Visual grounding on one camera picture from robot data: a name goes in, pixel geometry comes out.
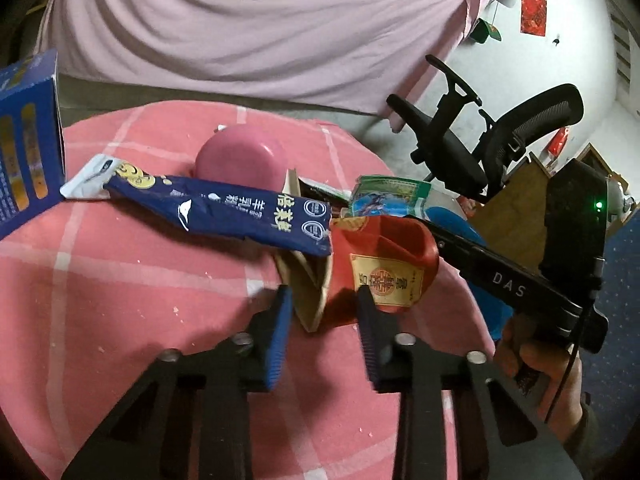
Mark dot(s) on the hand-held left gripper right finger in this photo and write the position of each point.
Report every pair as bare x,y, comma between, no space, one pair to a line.
367,340

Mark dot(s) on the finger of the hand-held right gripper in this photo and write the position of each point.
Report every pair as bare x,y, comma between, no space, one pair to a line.
457,250

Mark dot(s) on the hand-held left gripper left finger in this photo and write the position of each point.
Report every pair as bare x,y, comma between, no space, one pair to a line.
280,340

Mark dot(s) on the red paper packet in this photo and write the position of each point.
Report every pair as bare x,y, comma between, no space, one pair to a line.
345,260

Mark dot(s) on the dark blue foil wrapper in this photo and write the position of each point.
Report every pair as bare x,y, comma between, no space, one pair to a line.
225,210

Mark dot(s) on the person's right hand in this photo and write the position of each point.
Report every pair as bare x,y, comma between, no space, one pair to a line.
537,365

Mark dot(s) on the patterned cloth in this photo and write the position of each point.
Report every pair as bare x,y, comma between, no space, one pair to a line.
620,310

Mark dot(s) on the green white plastic packet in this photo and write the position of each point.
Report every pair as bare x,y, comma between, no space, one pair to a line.
390,195

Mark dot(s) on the black office chair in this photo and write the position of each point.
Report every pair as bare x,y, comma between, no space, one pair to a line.
450,155

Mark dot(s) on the red hanging ornament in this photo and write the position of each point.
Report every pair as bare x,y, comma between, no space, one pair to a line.
559,142

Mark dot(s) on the pink checked tablecloth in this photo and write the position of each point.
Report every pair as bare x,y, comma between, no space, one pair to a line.
125,285

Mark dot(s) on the pink bowl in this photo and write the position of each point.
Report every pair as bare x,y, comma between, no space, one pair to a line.
240,157

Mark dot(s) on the green hanging ornament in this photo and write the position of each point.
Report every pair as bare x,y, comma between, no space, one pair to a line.
487,31

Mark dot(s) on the pink hanging sheet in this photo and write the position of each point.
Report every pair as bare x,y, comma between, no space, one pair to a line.
250,25

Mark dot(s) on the blue cardboard box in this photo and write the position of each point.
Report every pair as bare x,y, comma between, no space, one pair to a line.
25,150

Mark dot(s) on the red square wall decoration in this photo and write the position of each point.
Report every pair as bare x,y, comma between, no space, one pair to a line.
533,12

